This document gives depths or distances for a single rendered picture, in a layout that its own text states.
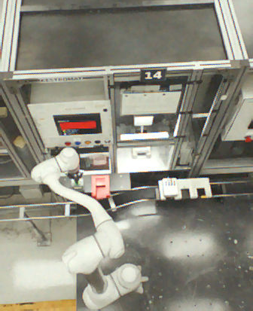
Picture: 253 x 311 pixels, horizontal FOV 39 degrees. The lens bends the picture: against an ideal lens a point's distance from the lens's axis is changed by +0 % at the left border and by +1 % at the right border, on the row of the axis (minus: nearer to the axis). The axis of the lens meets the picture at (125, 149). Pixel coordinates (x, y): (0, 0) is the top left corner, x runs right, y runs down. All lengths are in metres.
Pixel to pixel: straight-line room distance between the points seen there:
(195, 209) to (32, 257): 1.56
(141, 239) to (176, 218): 0.31
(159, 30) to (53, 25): 0.53
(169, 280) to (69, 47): 1.70
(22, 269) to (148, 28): 2.41
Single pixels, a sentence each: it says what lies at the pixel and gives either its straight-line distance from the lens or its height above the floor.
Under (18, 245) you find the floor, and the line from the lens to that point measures 3.53.
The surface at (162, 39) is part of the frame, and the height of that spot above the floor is 2.01.
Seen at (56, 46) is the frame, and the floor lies 2.01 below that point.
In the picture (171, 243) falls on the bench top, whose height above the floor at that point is 0.68.
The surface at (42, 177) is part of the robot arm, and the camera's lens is 2.10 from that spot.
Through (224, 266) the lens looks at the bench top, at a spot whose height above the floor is 0.68.
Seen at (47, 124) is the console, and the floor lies 1.64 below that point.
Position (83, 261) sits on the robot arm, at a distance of 1.85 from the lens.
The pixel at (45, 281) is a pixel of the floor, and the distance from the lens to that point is 3.40.
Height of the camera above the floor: 3.30
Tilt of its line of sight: 62 degrees down
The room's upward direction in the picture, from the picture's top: straight up
